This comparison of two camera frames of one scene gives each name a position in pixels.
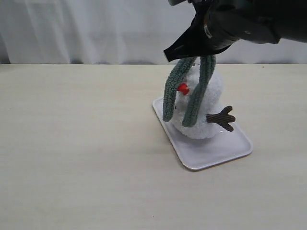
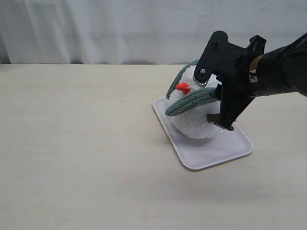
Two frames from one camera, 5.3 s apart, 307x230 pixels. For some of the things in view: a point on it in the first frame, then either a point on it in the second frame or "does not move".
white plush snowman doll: (211, 104) does not move
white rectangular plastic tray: (195, 153) does not move
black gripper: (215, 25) -> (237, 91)
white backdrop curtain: (118, 31) does not move
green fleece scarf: (207, 65) -> (195, 97)
